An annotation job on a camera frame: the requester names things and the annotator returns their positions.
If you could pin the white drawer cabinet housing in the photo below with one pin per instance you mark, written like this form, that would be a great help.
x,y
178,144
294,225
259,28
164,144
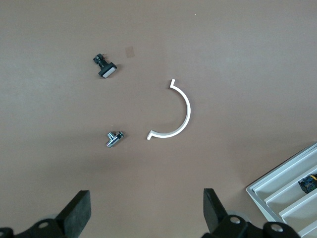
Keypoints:
x,y
265,206

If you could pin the white cabinet drawer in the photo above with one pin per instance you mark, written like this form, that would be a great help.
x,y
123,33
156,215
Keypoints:
x,y
284,181
289,197
312,231
304,213

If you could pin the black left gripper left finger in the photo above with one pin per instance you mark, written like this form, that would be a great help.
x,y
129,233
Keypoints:
x,y
76,215

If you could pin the white semicircular bracket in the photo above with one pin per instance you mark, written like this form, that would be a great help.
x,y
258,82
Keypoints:
x,y
188,109

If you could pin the green push button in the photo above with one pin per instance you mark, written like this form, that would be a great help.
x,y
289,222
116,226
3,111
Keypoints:
x,y
308,185

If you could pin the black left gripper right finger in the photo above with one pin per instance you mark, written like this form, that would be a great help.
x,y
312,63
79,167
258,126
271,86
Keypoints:
x,y
214,213

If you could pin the black button with white face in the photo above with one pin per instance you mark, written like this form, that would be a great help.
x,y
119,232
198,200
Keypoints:
x,y
106,70

